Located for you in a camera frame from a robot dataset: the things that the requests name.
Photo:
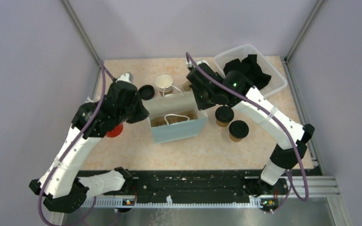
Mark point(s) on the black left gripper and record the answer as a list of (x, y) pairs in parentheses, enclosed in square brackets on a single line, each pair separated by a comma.
[(143, 113)]

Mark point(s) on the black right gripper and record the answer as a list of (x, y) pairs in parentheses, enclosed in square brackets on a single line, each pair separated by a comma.
[(201, 105)]

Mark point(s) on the stack of black lids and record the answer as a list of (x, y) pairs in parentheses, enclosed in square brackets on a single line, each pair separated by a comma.
[(146, 92)]

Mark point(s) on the black coffee cup lid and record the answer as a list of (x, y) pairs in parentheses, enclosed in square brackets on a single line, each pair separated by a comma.
[(224, 114)]

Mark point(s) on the brown paper coffee cup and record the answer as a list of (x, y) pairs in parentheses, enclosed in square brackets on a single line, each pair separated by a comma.
[(223, 117)]

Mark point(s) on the stack of paper cups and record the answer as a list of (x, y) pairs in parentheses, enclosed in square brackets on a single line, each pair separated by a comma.
[(164, 84)]

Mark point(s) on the light blue paper bag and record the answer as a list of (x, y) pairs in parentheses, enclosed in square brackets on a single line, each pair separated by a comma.
[(175, 103)]

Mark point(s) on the brown cardboard cup carrier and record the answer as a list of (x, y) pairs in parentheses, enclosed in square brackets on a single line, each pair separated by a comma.
[(173, 118)]

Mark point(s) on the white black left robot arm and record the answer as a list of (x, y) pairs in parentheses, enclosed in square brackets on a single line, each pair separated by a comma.
[(60, 189)]

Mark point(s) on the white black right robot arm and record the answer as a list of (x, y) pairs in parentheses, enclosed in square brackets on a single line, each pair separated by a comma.
[(238, 92)]

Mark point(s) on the remaining stacked cardboard carriers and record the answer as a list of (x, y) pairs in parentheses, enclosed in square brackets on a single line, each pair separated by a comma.
[(186, 86)]

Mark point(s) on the red straw cup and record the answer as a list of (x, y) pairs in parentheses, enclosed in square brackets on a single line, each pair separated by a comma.
[(115, 132)]

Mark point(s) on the black cloth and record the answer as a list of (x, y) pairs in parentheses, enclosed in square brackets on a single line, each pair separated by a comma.
[(250, 68)]

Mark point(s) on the white plastic basket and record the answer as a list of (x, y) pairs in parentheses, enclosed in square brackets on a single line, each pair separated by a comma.
[(277, 83)]

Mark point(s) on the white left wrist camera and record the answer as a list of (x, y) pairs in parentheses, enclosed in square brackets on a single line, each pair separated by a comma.
[(126, 77)]

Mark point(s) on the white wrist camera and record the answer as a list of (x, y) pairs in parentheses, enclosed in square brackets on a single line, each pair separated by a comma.
[(190, 65), (126, 77)]

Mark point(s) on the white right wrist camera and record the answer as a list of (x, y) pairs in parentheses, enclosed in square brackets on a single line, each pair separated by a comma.
[(190, 65)]

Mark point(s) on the black mounting base rail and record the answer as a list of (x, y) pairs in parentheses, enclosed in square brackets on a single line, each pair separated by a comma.
[(190, 186)]

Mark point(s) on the white cable duct strip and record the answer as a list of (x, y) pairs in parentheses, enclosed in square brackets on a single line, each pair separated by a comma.
[(119, 203)]

